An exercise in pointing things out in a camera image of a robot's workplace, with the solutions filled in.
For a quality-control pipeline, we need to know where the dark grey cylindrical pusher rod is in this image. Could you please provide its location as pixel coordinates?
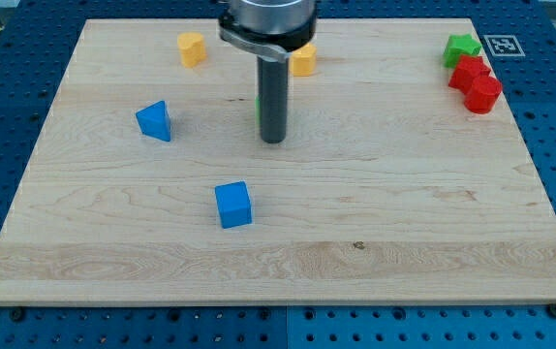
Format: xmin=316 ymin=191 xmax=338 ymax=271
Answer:
xmin=257 ymin=57 xmax=289 ymax=143

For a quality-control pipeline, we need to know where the green circle block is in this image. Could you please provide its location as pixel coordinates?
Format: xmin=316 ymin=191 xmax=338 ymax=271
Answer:
xmin=255 ymin=95 xmax=261 ymax=123

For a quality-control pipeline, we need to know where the yellow pentagon block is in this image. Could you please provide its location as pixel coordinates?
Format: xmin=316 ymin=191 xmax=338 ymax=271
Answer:
xmin=290 ymin=44 xmax=317 ymax=77

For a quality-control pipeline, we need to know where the yellow heart block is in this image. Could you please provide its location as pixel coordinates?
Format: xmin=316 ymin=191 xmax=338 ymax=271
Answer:
xmin=177 ymin=32 xmax=207 ymax=68

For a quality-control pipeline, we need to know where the blue triangle block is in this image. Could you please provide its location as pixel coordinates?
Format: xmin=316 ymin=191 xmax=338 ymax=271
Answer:
xmin=135 ymin=101 xmax=171 ymax=142

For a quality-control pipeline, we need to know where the blue cube block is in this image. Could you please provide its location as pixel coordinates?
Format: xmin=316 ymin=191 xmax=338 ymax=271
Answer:
xmin=214 ymin=181 xmax=252 ymax=229

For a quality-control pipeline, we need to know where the light wooden board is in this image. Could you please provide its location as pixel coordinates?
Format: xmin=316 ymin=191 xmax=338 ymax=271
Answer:
xmin=0 ymin=18 xmax=556 ymax=307

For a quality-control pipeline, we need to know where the green star block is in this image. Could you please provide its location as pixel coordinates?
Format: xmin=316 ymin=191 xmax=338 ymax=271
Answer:
xmin=443 ymin=34 xmax=481 ymax=68

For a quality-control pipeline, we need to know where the red star block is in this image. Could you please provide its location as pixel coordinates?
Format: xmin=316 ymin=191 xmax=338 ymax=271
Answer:
xmin=448 ymin=54 xmax=491 ymax=94

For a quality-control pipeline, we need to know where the red cylinder block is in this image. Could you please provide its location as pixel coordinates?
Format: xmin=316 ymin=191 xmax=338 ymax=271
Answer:
xmin=464 ymin=76 xmax=503 ymax=114

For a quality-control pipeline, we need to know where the white fiducial marker tag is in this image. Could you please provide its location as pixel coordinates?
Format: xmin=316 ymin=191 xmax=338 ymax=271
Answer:
xmin=483 ymin=34 xmax=525 ymax=57

